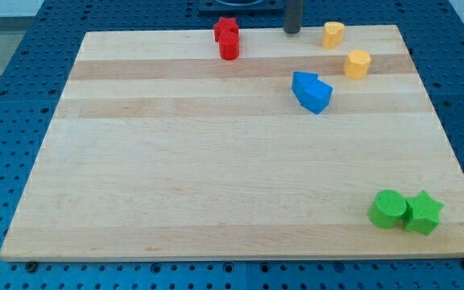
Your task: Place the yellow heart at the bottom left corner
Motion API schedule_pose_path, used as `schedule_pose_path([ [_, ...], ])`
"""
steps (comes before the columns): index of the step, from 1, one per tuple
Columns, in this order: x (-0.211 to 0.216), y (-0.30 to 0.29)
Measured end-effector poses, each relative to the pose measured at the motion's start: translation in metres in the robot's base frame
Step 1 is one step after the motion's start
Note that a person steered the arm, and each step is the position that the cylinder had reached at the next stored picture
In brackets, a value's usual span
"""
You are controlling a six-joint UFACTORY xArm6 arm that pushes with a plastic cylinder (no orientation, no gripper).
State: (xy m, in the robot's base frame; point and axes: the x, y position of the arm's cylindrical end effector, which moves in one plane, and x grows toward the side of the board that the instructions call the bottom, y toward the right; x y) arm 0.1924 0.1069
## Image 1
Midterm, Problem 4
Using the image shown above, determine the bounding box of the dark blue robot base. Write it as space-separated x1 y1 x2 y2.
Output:
195 0 285 15

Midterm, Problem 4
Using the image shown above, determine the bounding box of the yellow heart block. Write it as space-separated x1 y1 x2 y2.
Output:
321 22 345 49

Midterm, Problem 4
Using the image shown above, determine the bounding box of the light wooden board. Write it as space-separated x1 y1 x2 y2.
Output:
0 25 464 262

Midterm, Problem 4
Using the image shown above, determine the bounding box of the blue triangle block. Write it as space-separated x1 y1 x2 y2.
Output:
292 71 318 97

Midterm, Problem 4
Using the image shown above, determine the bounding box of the blue cube block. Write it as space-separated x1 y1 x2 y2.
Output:
295 80 333 114

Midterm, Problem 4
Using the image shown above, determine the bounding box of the red cylinder block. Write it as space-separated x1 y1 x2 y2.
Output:
218 31 239 60

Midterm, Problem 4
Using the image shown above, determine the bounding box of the red star block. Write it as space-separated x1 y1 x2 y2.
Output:
213 17 239 42

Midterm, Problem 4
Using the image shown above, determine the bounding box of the yellow hexagon block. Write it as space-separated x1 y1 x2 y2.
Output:
343 49 371 80

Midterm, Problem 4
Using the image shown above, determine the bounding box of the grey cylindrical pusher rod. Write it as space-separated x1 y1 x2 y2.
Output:
284 0 305 35

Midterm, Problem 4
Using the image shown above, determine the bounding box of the green cylinder block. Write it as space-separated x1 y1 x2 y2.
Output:
367 189 407 229

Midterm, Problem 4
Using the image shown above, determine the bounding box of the green star block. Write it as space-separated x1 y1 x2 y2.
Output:
402 190 445 235

